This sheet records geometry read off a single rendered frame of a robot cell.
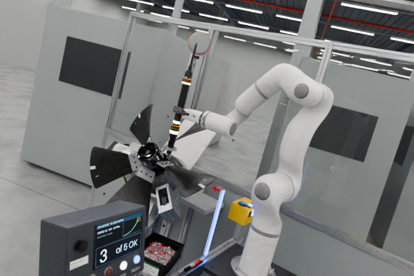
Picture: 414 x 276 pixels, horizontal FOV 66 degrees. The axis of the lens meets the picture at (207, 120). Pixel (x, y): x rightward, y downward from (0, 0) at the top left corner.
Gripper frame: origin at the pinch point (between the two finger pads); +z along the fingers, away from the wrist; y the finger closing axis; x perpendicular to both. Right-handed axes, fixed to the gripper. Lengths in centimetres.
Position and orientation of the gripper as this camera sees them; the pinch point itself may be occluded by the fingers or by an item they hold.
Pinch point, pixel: (179, 109)
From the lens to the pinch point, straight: 161.2
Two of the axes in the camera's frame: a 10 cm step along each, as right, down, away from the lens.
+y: 5.3, 0.3, 8.5
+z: -8.1, -2.9, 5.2
